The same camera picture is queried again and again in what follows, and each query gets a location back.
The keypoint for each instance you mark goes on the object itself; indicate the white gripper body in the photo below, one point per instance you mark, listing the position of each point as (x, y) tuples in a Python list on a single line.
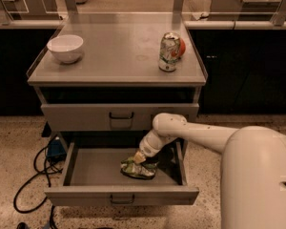
[(146, 151)]

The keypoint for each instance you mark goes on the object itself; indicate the far right grey counter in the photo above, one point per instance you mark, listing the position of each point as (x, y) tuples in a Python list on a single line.
[(242, 10)]

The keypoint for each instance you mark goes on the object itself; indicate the open lower grey drawer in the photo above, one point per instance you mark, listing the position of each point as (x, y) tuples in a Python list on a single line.
[(91, 175)]

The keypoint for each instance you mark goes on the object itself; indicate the black drawer handle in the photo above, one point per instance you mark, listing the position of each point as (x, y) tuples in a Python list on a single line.
[(121, 116), (122, 200)]

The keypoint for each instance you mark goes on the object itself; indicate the black lower drawer handle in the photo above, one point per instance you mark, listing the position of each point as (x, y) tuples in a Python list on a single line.
[(122, 200)]

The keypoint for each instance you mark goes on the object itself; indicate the green jalapeno chip bag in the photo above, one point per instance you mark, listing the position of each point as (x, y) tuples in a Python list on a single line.
[(144, 170)]

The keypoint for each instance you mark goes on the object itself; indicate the grey counter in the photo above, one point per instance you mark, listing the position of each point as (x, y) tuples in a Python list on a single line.
[(242, 10), (30, 9)]

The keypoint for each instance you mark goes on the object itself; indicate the far left grey counter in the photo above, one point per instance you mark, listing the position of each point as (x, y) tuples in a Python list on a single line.
[(30, 9)]

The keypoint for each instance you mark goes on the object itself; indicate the orange fruit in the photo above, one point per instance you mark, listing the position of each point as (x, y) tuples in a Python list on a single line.
[(182, 47)]

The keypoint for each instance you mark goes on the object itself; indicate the grey drawer cabinet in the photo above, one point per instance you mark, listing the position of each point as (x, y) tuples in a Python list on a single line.
[(119, 65)]

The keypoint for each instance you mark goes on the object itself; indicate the black upper drawer handle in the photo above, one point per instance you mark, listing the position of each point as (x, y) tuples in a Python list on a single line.
[(121, 116)]

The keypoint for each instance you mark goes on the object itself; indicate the white counter rail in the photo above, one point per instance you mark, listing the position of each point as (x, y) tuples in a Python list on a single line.
[(191, 25)]

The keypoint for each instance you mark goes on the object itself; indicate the blue power box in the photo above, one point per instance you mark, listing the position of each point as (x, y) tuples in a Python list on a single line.
[(56, 150)]

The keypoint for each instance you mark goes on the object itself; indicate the closed upper grey drawer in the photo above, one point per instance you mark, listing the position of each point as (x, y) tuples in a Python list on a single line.
[(95, 117)]

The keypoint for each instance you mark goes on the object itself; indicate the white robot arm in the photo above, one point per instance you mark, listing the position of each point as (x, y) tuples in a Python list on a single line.
[(253, 168)]

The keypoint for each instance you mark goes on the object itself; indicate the white ceramic bowl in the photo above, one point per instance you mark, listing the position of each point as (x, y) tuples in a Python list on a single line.
[(66, 48)]

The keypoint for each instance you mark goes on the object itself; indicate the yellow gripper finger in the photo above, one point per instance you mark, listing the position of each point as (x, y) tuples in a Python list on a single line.
[(139, 158)]

